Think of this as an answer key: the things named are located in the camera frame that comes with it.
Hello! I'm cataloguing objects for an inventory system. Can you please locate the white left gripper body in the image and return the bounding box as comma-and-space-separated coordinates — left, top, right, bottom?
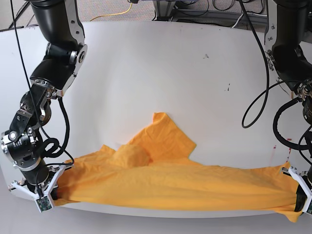
281, 167, 312, 212

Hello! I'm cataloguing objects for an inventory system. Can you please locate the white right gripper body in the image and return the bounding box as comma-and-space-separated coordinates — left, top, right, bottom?
9, 164, 72, 202

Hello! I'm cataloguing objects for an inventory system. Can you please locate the orange t-shirt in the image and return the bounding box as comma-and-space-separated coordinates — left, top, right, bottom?
55, 113, 302, 222

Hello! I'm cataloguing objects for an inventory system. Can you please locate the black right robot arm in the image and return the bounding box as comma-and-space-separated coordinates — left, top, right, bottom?
0, 0, 87, 205

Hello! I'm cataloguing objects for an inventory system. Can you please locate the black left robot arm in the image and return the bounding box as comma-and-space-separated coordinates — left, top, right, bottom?
265, 0, 312, 154

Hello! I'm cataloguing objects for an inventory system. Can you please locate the red tape rectangle marking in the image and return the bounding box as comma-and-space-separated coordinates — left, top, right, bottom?
269, 145, 292, 166

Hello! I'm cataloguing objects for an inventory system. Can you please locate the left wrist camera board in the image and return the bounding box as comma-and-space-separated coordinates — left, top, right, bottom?
306, 201, 312, 215

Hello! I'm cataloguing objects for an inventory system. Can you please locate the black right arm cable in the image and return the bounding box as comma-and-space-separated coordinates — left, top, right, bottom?
9, 0, 75, 166

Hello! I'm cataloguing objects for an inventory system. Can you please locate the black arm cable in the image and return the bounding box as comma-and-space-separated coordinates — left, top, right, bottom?
9, 0, 75, 166
238, 0, 305, 129

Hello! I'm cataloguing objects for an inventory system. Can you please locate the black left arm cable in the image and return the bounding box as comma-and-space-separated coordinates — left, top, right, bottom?
238, 0, 305, 129

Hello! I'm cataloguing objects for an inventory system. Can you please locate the black cable on floor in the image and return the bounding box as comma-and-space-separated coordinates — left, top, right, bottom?
8, 0, 35, 28

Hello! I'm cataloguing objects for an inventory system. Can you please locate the yellow cable on floor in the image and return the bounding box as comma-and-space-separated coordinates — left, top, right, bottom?
89, 2, 133, 22

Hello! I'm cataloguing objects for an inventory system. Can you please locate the aluminium frame stand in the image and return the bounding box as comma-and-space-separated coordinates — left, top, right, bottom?
153, 0, 269, 26

